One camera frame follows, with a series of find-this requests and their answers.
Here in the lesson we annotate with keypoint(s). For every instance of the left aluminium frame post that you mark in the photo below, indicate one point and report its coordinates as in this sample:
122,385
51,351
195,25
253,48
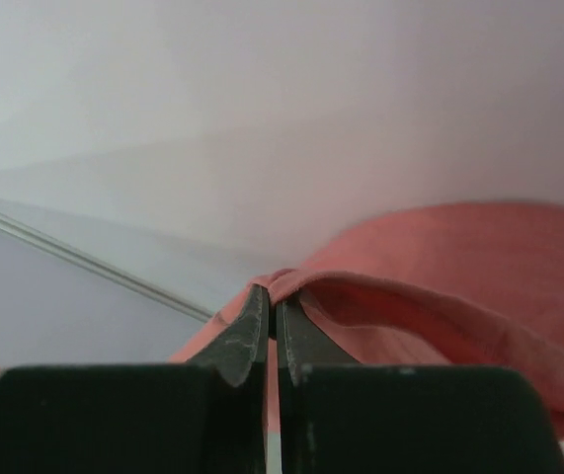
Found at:
62,251

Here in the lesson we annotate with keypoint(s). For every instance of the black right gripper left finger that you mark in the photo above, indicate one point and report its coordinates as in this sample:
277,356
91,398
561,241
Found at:
205,415

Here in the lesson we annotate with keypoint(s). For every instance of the salmon pink t shirt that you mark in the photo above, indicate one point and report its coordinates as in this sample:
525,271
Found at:
462,283

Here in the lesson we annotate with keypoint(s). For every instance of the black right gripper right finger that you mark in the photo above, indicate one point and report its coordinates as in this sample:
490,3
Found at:
340,416

